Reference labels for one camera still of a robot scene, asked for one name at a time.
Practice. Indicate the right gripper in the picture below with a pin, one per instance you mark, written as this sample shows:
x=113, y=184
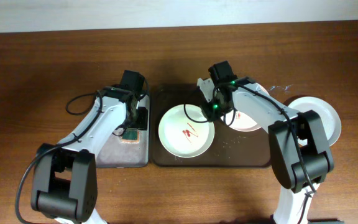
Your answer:
x=209, y=114

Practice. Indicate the small black soapy tray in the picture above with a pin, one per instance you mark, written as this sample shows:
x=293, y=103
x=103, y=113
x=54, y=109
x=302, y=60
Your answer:
x=116, y=154

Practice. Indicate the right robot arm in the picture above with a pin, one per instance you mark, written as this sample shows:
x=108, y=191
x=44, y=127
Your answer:
x=299, y=149

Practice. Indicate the brown plastic tray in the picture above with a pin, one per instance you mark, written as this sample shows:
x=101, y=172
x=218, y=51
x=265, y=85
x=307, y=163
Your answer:
x=229, y=149

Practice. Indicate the cream plate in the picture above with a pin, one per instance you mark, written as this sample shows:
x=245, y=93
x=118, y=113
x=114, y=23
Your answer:
x=181, y=135

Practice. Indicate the pinkish white plate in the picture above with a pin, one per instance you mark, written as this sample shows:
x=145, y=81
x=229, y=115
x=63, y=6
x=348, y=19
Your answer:
x=239, y=121

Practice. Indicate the green and orange sponge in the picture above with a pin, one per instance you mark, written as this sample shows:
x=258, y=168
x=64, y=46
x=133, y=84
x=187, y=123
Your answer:
x=131, y=136

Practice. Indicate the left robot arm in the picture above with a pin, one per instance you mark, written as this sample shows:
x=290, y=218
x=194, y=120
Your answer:
x=64, y=186

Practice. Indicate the pale grey plate front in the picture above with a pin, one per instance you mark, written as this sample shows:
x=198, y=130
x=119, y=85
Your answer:
x=329, y=116

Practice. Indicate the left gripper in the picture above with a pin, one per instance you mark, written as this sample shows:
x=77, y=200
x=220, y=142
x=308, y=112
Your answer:
x=142, y=122

